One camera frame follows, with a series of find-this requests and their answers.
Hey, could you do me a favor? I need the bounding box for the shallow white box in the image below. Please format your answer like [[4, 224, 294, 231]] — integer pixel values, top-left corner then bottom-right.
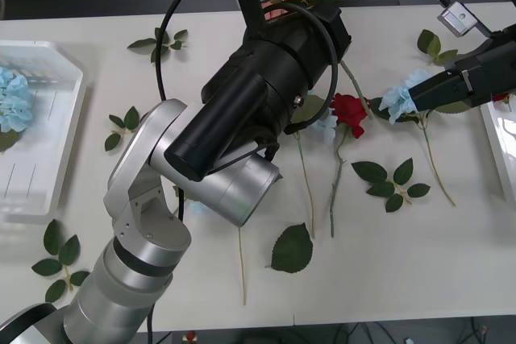
[[479, 100, 516, 204], [0, 39, 89, 225]]

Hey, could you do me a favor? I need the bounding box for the green leaf twig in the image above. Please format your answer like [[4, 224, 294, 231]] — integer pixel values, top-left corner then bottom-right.
[[104, 106, 142, 152], [416, 28, 460, 66], [31, 218, 90, 304], [350, 157, 432, 213], [127, 27, 189, 65]]

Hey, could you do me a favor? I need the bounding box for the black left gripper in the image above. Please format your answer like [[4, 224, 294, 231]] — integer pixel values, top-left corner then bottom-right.
[[264, 2, 352, 90]]

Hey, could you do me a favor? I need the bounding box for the pale blue artificial flower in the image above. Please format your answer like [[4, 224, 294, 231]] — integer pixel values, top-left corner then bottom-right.
[[0, 65, 35, 155], [289, 93, 339, 239], [369, 68, 472, 207], [173, 184, 248, 305]]

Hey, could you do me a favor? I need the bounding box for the pale grey right wrist camera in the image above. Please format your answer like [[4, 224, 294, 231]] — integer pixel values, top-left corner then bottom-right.
[[437, 1, 481, 38]]

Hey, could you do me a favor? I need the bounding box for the large single green leaf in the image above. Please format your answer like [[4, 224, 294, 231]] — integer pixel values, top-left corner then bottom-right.
[[264, 222, 314, 273]]

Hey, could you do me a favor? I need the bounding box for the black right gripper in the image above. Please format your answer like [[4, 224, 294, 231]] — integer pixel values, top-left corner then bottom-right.
[[407, 28, 516, 114]]

